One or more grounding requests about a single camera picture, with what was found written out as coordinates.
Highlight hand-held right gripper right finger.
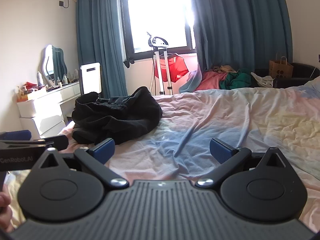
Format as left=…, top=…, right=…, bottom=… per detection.
left=195, top=138, right=294, bottom=188

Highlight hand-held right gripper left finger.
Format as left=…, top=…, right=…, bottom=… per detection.
left=31, top=138, right=129, bottom=188

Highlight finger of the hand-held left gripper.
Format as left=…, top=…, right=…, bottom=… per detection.
left=41, top=134, right=69, bottom=151
left=0, top=130, right=32, bottom=141

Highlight black clothes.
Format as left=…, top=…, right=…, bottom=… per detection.
left=72, top=86, right=163, bottom=146

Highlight person's left hand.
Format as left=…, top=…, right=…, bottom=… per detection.
left=0, top=192, right=13, bottom=228

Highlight pastel bed sheet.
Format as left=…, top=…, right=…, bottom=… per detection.
left=0, top=79, right=320, bottom=230

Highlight white dresser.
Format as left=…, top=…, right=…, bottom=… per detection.
left=16, top=81, right=82, bottom=138

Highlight row of cosmetic bottles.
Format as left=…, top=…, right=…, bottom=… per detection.
left=53, top=73, right=80, bottom=86

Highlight white floor appliance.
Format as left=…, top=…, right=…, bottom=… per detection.
left=79, top=62, right=102, bottom=96

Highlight pink cloth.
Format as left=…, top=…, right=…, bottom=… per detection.
left=187, top=70, right=227, bottom=91

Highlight light blue cloth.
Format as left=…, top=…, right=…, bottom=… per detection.
left=178, top=72, right=203, bottom=94

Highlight wavy vanity mirror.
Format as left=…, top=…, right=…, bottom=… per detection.
left=39, top=44, right=68, bottom=81

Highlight beige cloth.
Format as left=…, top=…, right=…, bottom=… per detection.
left=212, top=65, right=238, bottom=74

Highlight white cloth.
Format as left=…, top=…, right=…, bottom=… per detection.
left=250, top=72, right=278, bottom=89

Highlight red garment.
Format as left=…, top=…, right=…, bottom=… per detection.
left=154, top=53, right=189, bottom=83

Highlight brown paper bag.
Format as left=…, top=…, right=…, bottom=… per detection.
left=269, top=56, right=294, bottom=79

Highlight black sofa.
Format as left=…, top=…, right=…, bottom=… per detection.
left=254, top=62, right=320, bottom=89

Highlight teal curtain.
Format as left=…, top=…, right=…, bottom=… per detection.
left=76, top=0, right=128, bottom=98
left=189, top=0, right=293, bottom=75

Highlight garment steamer stand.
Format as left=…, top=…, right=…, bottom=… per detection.
left=146, top=31, right=173, bottom=96

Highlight dark framed window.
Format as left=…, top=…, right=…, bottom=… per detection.
left=119, top=0, right=197, bottom=61

